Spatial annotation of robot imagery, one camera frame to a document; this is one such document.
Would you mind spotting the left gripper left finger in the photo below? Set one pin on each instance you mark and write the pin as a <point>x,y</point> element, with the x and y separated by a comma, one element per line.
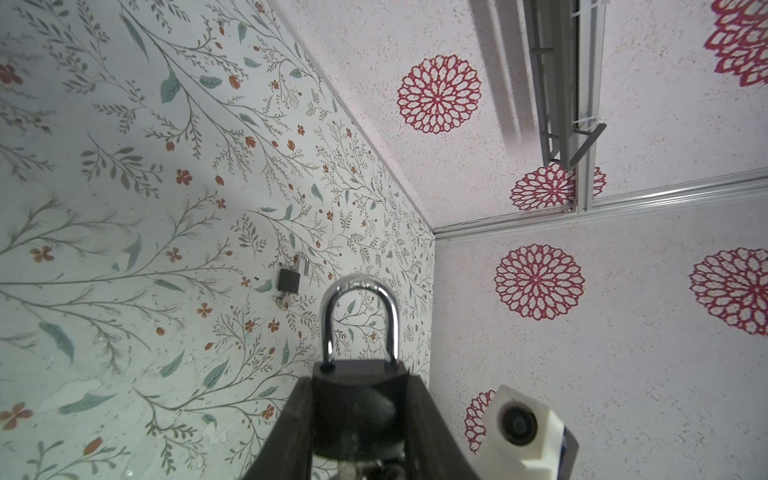
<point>288,450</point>

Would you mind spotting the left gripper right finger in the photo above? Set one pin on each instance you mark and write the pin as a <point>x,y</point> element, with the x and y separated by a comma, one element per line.
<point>431,452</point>

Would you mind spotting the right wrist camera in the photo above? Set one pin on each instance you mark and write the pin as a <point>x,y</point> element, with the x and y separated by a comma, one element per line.
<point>524,440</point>

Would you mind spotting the dark metal wall shelf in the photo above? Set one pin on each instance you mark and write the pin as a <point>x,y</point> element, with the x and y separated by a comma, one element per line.
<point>565,40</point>

